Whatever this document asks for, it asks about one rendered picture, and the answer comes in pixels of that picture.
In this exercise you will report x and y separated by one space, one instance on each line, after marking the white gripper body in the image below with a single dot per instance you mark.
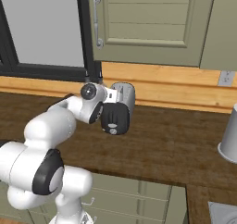
98 92

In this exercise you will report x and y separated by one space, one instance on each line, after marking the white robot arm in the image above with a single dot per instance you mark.
46 132

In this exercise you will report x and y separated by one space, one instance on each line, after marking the black framed window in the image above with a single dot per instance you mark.
43 24

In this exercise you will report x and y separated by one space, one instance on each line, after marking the olive green cupboard door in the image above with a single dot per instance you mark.
148 24

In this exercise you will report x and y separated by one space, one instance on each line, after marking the olive green drawer front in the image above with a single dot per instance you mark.
132 187
129 207

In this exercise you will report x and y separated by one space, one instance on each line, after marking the plain olive green cupboard panel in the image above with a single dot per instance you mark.
220 27

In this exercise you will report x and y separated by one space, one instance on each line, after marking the narrow olive green cupboard front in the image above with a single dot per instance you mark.
177 206

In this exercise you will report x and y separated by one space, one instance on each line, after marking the grey tapered container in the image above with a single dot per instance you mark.
230 135

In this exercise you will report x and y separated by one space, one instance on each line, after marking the grey sink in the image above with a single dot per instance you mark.
223 214

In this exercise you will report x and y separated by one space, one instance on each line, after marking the grey wall socket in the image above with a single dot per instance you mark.
227 78

